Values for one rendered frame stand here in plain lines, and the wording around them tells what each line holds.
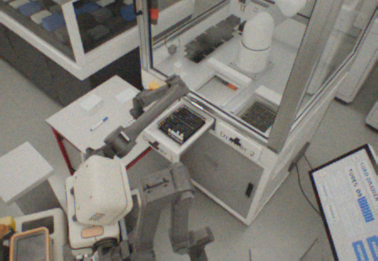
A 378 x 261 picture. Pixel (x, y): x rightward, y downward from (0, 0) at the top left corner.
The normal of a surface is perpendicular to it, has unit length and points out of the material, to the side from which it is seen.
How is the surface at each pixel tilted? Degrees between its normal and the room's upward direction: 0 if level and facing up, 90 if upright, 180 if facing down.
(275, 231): 0
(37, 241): 0
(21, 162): 0
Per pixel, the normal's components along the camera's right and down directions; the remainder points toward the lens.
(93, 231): 0.18, -0.68
